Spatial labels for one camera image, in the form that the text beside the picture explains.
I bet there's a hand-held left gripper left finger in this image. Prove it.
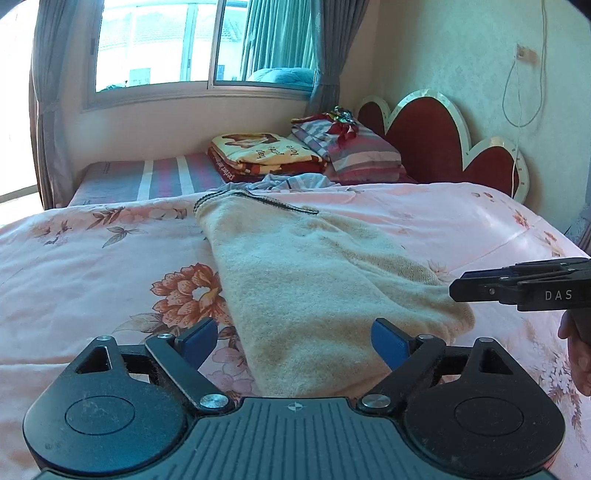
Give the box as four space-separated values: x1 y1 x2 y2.
74 318 232 414

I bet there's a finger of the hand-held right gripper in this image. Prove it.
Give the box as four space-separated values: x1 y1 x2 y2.
462 265 527 280
449 276 525 304

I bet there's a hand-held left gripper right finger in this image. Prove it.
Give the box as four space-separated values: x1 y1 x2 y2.
358 318 518 414

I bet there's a beige towel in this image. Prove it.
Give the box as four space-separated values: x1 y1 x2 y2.
193 190 476 398

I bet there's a person's right hand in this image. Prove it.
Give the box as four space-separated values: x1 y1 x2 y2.
558 314 591 397

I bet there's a pink floral bedsheet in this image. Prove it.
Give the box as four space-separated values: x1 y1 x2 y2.
0 182 591 480

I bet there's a red scalloped headboard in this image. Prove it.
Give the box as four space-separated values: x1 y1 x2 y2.
355 90 529 204

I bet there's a striped pillow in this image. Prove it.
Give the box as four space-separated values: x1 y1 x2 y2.
323 122 409 184

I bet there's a striped mattress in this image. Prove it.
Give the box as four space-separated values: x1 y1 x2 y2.
69 152 232 208

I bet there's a light striped crumpled cloth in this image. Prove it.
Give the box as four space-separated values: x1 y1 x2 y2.
217 173 342 192

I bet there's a folded yellow printed blanket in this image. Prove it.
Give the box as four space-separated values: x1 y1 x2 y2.
207 132 329 183

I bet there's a red patterned cloth bundle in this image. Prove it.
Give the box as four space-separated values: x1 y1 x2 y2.
328 105 358 141

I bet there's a folded striped cloth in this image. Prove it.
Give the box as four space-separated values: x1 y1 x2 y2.
291 117 338 160

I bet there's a grey curtain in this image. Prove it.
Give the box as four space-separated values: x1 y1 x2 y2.
30 0 98 210
309 0 370 118

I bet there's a teal cloth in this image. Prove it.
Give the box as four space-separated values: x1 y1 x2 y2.
247 67 317 86

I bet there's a sliding glass window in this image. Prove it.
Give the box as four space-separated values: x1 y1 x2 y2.
83 0 324 112

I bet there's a white cable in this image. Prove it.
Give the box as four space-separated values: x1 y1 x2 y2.
501 0 550 185

